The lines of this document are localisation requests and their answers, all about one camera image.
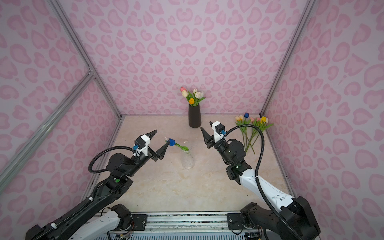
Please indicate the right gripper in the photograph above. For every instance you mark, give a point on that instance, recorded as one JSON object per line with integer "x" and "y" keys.
{"x": 208, "y": 139}

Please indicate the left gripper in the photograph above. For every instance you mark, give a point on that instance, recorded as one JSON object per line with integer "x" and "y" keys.
{"x": 159, "y": 153}

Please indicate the blue tulip front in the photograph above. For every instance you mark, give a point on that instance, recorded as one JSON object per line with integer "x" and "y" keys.
{"x": 175, "y": 149}

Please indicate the blue tulip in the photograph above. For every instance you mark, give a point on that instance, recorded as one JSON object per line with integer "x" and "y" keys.
{"x": 175, "y": 149}
{"x": 246, "y": 115}

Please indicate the dark grey vase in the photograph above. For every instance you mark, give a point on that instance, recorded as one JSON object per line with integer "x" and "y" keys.
{"x": 195, "y": 120}

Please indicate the clear plastic cup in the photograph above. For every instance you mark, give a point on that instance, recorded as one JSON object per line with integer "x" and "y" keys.
{"x": 188, "y": 161}

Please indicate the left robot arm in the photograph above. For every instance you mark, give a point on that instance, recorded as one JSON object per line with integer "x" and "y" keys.
{"x": 77, "y": 224}

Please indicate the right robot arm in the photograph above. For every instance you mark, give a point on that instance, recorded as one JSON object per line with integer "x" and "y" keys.
{"x": 264, "y": 192}

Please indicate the blue tulip back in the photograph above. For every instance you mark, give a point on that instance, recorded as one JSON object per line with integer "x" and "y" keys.
{"x": 246, "y": 115}

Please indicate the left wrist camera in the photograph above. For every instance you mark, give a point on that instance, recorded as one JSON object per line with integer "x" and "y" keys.
{"x": 141, "y": 146}

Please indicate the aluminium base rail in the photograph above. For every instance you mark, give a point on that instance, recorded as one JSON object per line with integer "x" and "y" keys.
{"x": 188, "y": 222}

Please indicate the aluminium frame left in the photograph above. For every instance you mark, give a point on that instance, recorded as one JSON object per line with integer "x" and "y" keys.
{"x": 21, "y": 157}

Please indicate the aluminium corner post right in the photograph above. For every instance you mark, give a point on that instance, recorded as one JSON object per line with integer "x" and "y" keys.
{"x": 310, "y": 7}

